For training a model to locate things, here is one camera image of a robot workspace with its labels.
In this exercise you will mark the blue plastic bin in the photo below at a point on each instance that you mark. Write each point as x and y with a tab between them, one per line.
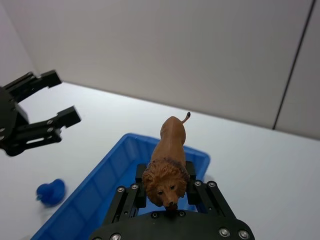
100	185

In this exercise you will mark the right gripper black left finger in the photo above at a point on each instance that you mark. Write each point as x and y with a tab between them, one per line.
125	200

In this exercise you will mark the small blue toy figure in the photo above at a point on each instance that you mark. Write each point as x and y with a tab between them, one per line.
51	191

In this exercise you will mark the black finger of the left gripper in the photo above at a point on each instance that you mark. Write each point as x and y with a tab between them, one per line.
42	132
32	82

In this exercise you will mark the brown toy lion figure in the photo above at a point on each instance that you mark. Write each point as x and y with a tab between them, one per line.
170	155

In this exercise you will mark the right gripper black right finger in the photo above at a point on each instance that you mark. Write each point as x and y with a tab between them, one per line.
212	200

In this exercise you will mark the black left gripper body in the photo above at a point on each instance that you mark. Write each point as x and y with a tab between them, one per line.
8	117

